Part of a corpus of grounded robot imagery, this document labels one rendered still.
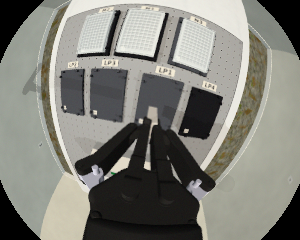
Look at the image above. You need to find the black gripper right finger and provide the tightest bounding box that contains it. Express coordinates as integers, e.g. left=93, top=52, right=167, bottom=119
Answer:
left=149, top=107, right=216, bottom=205

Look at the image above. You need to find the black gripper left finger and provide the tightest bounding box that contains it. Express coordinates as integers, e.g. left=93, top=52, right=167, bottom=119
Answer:
left=74, top=106, right=153, bottom=201

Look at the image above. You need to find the cream button panel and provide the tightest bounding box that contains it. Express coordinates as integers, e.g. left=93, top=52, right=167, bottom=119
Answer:
left=91, top=142, right=150, bottom=175

